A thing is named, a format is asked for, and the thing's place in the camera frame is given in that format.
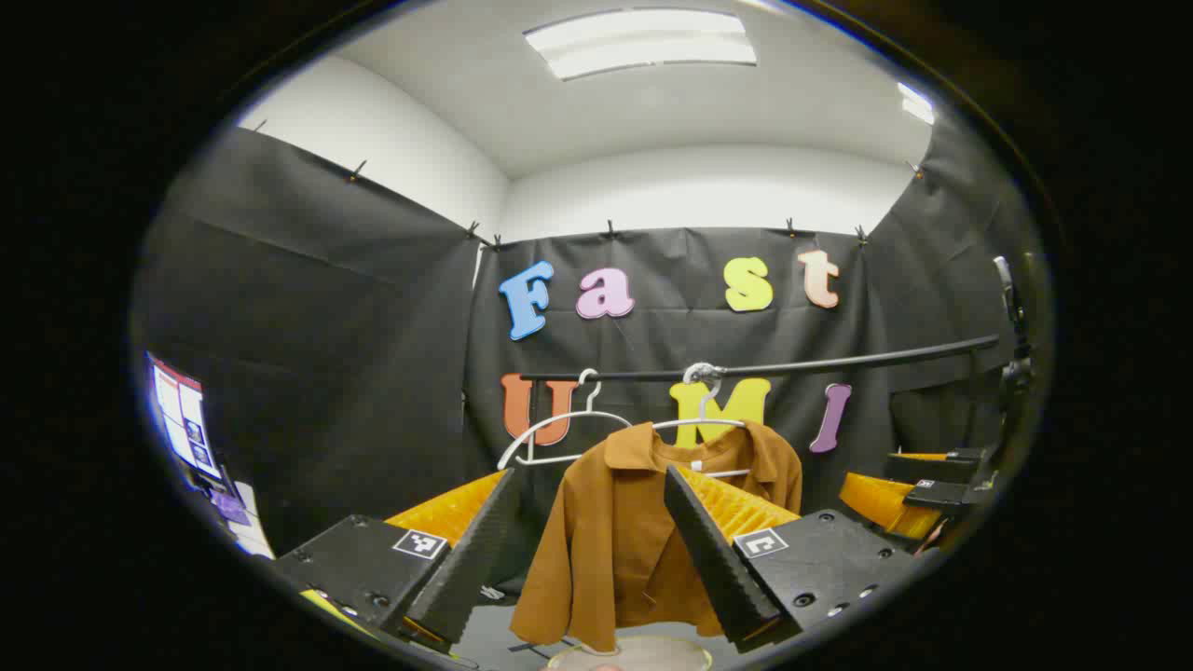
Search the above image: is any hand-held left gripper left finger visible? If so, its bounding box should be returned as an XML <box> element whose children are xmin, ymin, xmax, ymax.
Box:
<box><xmin>273</xmin><ymin>468</ymin><xmax>524</xmax><ymax>655</ymax></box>

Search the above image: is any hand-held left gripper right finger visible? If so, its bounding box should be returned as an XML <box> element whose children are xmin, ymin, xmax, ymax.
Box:
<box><xmin>663</xmin><ymin>463</ymin><xmax>921</xmax><ymax>655</ymax></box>

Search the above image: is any white round laundry hamper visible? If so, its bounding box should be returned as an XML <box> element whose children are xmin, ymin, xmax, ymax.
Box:
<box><xmin>545</xmin><ymin>636</ymin><xmax>714</xmax><ymax>671</ymax></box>

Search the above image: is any brown jacket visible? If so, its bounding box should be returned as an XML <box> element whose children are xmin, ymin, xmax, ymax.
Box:
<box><xmin>510</xmin><ymin>421</ymin><xmax>804</xmax><ymax>653</ymax></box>

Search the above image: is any metal clothes rack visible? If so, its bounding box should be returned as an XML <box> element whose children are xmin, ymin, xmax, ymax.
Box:
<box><xmin>517</xmin><ymin>334</ymin><xmax>1001</xmax><ymax>384</ymax></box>

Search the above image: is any white clothes hanger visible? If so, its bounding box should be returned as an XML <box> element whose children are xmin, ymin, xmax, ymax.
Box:
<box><xmin>497</xmin><ymin>368</ymin><xmax>635</xmax><ymax>472</ymax></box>
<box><xmin>652</xmin><ymin>363</ymin><xmax>752</xmax><ymax>481</ymax></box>

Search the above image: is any white printed sheet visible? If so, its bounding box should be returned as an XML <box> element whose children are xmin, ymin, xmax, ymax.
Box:
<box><xmin>210</xmin><ymin>480</ymin><xmax>277</xmax><ymax>561</ymax></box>

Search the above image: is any black backdrop cloth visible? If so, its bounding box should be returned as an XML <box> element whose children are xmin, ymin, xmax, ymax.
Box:
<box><xmin>135</xmin><ymin>112</ymin><xmax>1026</xmax><ymax>560</ymax></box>

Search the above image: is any rectangular ceiling light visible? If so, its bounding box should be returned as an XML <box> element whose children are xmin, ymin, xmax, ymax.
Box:
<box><xmin>522</xmin><ymin>8</ymin><xmax>758</xmax><ymax>82</ymax></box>
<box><xmin>897</xmin><ymin>81</ymin><xmax>937</xmax><ymax>127</ymax></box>

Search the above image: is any computer monitor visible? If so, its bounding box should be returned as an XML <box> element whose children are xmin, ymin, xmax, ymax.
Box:
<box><xmin>144</xmin><ymin>351</ymin><xmax>226</xmax><ymax>486</ymax></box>

